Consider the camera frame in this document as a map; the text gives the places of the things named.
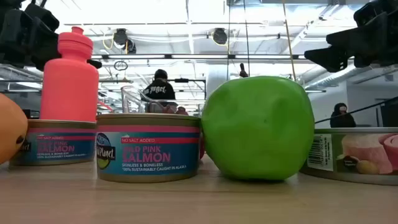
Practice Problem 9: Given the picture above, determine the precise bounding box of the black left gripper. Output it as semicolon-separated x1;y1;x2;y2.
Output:
0;0;103;72

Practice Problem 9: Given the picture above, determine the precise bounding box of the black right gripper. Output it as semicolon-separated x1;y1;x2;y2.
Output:
304;12;398;73

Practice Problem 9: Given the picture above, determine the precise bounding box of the orange squeeze bottle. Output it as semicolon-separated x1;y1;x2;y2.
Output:
39;26;100;123

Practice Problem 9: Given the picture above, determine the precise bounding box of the blue pink salmon can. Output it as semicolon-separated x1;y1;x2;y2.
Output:
95;113;201;184
8;119;98;167

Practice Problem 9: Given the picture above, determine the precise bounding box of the orange fruit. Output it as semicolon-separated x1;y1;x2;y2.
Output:
0;93;29;165

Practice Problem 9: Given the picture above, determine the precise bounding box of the silver can green label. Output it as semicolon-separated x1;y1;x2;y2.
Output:
299;126;398;187

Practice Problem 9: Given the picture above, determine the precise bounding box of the bright green apple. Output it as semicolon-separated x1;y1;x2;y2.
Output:
201;75;315;182

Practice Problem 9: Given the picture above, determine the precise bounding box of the person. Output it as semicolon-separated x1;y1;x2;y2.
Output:
329;102;358;129
140;68;177;103

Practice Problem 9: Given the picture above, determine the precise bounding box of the clear plastic bin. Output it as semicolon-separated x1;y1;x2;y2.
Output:
120;85;206;114

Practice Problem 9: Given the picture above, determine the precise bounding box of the long ceiling light bar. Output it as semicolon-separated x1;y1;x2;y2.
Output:
91;54;307;60

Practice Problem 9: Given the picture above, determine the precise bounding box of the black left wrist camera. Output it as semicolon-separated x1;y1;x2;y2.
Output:
24;1;60;32

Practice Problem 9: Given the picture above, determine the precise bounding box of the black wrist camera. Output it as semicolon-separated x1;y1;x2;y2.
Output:
24;1;60;32
353;0;398;27

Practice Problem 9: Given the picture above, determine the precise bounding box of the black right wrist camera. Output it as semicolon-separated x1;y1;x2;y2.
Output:
353;0;398;27

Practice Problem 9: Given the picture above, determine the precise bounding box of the black ceiling cable reel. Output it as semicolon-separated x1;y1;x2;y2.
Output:
212;27;228;45
113;28;129;46
124;39;137;55

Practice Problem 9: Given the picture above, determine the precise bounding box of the yellow hanging cable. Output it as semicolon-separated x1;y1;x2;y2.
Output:
281;0;298;80

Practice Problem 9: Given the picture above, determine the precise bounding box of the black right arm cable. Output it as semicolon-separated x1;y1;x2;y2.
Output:
314;96;398;124

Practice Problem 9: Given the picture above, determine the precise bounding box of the black hanging cable with coil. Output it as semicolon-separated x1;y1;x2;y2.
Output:
243;0;251;77

